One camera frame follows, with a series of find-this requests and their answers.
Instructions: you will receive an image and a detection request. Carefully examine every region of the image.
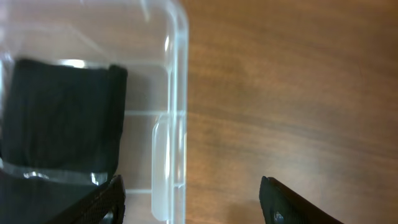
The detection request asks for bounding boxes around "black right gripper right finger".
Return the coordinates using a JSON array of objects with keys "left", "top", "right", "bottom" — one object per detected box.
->
[{"left": 259, "top": 176, "right": 343, "bottom": 224}]

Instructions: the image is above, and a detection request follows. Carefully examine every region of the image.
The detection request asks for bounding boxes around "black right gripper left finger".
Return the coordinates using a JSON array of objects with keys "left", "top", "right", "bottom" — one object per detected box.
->
[{"left": 46, "top": 175, "right": 126, "bottom": 224}]

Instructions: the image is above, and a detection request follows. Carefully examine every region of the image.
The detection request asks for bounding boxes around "black garment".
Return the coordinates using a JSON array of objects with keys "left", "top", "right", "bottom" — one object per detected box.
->
[{"left": 1, "top": 59, "right": 127, "bottom": 223}]

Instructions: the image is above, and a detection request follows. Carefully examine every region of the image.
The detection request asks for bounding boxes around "clear plastic storage bin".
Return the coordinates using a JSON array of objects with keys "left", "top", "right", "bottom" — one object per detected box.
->
[{"left": 1, "top": 1, "right": 189, "bottom": 223}]

